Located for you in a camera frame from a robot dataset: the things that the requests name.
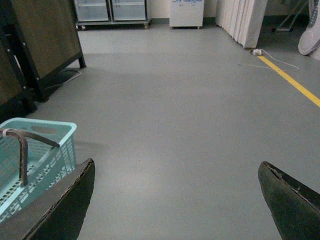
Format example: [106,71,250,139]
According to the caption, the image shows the dark wooden display stand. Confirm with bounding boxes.
[0,0,86,121]

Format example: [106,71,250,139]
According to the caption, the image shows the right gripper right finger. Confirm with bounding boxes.
[258,161,320,240]

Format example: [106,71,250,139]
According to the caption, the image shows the white standing fan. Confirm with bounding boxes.
[298,0,320,61]

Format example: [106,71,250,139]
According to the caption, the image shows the white cable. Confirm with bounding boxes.
[238,49,300,72]

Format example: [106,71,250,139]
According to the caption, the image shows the brown basket handle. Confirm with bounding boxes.
[0,128,60,187]

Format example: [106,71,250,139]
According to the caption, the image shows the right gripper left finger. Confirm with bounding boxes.
[0,158,95,240]

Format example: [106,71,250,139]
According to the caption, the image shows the light blue plastic basket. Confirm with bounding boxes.
[0,117,77,222]

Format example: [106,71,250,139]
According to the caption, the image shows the glass door refrigerator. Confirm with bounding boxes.
[73,0,151,31]

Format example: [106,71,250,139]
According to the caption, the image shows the white folding partition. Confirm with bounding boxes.
[215,0,268,49]

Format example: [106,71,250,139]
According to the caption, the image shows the white power strip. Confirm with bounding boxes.
[251,49,263,56]

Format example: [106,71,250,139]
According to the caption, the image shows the white chest freezer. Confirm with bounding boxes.
[169,0,205,29]

